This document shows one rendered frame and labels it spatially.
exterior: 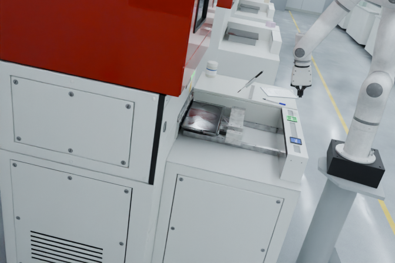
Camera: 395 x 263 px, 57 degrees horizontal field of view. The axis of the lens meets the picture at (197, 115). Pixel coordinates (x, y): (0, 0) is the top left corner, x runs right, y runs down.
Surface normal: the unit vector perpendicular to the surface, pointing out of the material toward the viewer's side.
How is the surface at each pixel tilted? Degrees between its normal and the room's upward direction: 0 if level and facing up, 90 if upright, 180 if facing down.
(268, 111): 90
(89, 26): 90
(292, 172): 90
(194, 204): 90
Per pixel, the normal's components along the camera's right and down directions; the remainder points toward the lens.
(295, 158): -0.16, 0.40
